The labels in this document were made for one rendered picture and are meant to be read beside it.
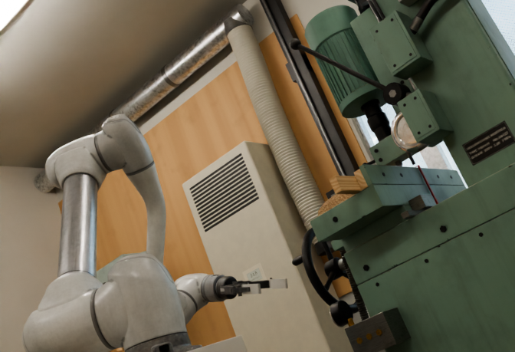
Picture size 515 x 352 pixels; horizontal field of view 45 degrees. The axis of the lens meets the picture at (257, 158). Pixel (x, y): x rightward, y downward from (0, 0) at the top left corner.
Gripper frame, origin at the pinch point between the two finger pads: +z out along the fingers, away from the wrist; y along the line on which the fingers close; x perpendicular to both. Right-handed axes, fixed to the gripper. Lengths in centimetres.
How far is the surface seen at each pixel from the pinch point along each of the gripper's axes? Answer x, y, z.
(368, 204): -21, -19, 48
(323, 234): -14.4, -19.4, 34.1
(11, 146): -95, 75, -279
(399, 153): -35, 8, 45
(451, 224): -14, -11, 65
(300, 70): -105, 128, -67
